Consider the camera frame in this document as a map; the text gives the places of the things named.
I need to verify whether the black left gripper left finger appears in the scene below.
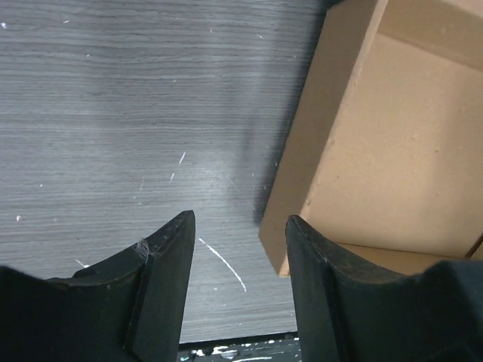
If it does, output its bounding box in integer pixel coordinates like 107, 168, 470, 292
1, 210, 195, 361

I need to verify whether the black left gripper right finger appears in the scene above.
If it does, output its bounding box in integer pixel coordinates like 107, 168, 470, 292
285, 216, 482, 361

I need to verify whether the brown cardboard box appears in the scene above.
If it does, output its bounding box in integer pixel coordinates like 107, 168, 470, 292
260, 1, 482, 277

